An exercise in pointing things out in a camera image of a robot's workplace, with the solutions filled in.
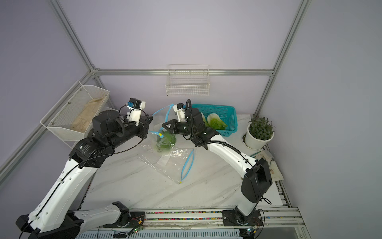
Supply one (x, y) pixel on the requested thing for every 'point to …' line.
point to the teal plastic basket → (227, 113)
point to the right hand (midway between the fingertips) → (164, 127)
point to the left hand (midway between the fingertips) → (150, 121)
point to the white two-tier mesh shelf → (71, 118)
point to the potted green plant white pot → (259, 131)
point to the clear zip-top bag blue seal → (175, 163)
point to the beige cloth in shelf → (81, 122)
